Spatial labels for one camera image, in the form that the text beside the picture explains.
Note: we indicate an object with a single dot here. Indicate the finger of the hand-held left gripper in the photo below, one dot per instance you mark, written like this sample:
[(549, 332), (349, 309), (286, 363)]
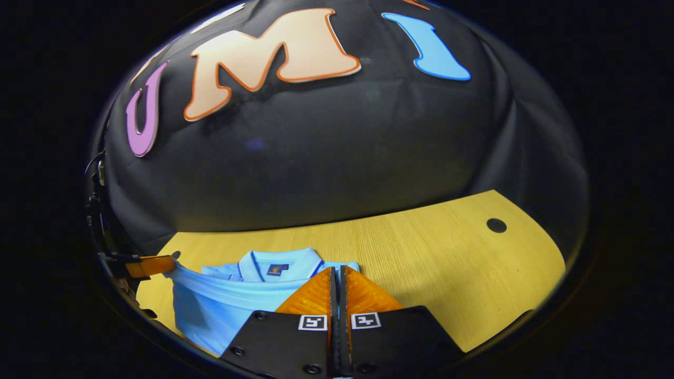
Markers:
[(150, 266)]

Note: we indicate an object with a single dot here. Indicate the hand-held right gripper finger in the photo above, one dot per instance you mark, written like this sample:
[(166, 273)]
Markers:
[(334, 347), (345, 347)]

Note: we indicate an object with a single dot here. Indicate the light blue polo T-shirt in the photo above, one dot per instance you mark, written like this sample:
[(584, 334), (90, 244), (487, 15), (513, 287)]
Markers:
[(221, 310)]

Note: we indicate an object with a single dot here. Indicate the black backdrop cloth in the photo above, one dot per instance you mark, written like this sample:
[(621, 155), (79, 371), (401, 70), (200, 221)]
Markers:
[(316, 158)]

